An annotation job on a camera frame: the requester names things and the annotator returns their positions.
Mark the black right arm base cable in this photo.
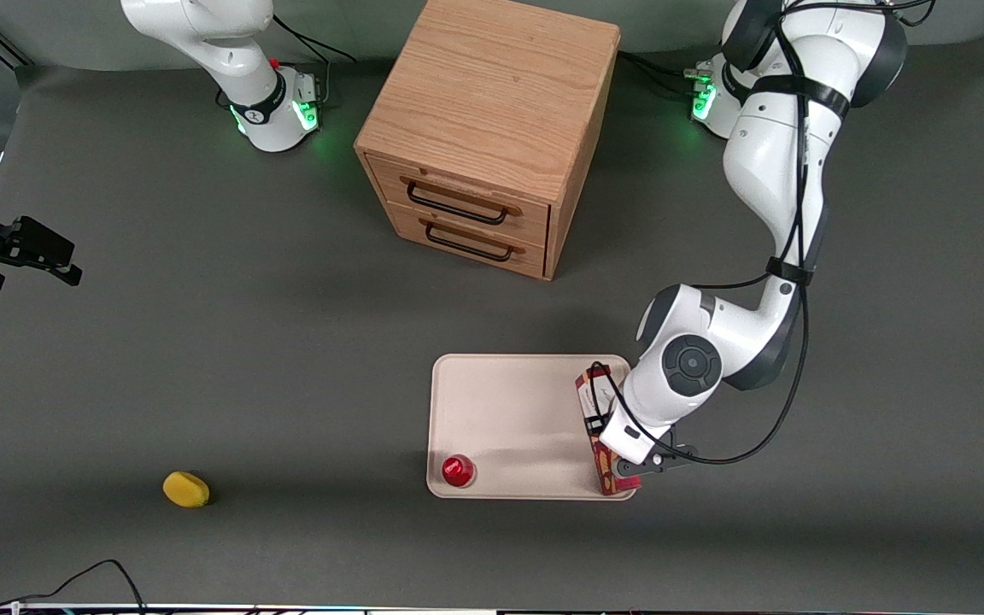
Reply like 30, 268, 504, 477
272, 15, 358, 108

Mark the red cookie box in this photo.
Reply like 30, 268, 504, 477
575, 362, 641, 496

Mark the black looped gripper cable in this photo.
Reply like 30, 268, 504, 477
588, 362, 636, 425

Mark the black left arm base cable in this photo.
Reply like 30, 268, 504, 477
618, 50, 702, 97

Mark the beige plastic tray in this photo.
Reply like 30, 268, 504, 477
426, 354, 639, 501

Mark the black metal drawer handle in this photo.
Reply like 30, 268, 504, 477
426, 220, 516, 262
407, 179, 512, 226

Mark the black cable at table edge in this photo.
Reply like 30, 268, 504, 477
0, 559, 147, 615

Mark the wooden drawer cabinet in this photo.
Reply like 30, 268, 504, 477
354, 0, 622, 282

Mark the black arm base cable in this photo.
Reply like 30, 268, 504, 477
618, 50, 702, 97
272, 15, 358, 108

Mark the small red cup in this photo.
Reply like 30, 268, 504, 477
442, 454, 477, 489

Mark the wooden drawer front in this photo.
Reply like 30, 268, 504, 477
366, 154, 552, 249
384, 202, 548, 280

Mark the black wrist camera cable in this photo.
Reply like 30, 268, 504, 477
659, 256, 811, 466

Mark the yellow lemon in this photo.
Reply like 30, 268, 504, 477
162, 471, 211, 509

